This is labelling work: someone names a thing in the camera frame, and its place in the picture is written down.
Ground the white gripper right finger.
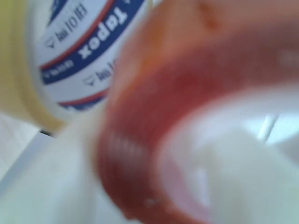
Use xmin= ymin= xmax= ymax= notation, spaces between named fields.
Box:
xmin=161 ymin=126 xmax=299 ymax=224

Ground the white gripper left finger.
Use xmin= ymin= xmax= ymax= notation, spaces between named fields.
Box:
xmin=0 ymin=112 xmax=134 ymax=224

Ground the small red tape roll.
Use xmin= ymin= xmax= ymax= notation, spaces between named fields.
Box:
xmin=97 ymin=0 xmax=299 ymax=224

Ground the big yellowish printed tape roll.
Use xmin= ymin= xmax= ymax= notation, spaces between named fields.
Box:
xmin=0 ymin=0 xmax=156 ymax=135

